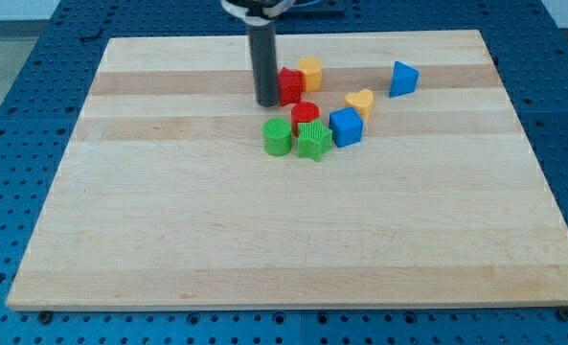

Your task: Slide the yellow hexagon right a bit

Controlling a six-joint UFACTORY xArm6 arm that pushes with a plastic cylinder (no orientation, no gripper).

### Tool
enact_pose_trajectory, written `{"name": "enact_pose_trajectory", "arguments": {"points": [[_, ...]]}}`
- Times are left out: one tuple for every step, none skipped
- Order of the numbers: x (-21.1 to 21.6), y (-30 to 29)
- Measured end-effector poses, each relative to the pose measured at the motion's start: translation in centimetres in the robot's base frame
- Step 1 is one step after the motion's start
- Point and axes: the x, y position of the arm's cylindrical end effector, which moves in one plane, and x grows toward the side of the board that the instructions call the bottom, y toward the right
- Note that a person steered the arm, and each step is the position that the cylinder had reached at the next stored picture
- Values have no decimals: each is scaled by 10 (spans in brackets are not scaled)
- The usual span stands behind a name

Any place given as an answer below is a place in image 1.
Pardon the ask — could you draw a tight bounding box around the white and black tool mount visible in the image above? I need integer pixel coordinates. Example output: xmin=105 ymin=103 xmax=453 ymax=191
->
xmin=220 ymin=0 xmax=294 ymax=26

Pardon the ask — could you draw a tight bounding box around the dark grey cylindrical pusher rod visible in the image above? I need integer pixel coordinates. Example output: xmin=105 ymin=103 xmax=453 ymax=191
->
xmin=247 ymin=21 xmax=279 ymax=107

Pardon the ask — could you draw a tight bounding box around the yellow hexagon block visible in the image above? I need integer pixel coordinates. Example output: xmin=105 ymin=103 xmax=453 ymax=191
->
xmin=297 ymin=57 xmax=323 ymax=92

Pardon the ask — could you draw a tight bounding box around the red star block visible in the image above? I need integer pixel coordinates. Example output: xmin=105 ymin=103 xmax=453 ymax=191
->
xmin=278 ymin=67 xmax=304 ymax=106

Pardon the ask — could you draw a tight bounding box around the red cylinder block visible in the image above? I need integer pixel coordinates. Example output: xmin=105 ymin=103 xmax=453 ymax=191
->
xmin=291 ymin=102 xmax=320 ymax=137

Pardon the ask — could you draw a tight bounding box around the green cylinder block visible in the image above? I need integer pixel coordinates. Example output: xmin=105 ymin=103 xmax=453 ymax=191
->
xmin=262 ymin=118 xmax=292 ymax=156

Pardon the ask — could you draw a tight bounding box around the green star block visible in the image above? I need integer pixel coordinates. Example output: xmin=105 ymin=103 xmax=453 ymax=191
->
xmin=297 ymin=119 xmax=332 ymax=162

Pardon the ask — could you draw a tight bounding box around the yellow heart block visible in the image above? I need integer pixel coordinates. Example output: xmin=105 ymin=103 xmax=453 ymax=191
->
xmin=345 ymin=89 xmax=375 ymax=122

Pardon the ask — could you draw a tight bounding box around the blue cube block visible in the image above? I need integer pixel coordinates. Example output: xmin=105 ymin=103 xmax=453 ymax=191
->
xmin=329 ymin=106 xmax=364 ymax=148

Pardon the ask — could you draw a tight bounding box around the blue triangle block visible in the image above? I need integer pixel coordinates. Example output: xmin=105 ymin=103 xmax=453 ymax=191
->
xmin=389 ymin=61 xmax=420 ymax=98

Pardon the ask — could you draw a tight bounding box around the light wooden board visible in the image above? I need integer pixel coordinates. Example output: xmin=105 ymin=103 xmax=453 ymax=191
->
xmin=7 ymin=30 xmax=568 ymax=311

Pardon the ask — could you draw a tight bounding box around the blue perforated metal base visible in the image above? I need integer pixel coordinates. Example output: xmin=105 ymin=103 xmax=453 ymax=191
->
xmin=0 ymin=0 xmax=568 ymax=344

